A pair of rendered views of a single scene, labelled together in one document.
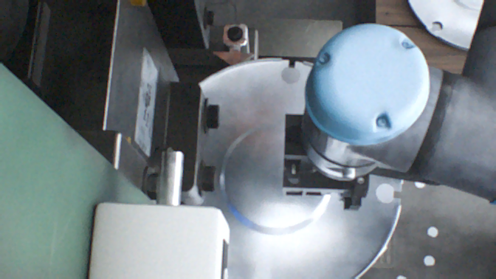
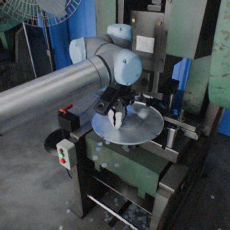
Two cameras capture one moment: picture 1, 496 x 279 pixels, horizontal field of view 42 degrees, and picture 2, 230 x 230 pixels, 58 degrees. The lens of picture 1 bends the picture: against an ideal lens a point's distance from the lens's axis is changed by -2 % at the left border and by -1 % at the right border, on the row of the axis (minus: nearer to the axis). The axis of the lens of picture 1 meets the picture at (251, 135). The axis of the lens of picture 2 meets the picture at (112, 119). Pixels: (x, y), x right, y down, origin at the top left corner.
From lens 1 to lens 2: 0.82 m
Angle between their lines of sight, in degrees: 63
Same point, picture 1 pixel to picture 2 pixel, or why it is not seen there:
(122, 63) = (147, 20)
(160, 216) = not seen: outside the picture
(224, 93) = (156, 120)
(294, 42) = (172, 173)
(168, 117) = (146, 69)
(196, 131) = not seen: hidden behind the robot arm
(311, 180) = not seen: hidden behind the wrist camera
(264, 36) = (178, 167)
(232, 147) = (141, 116)
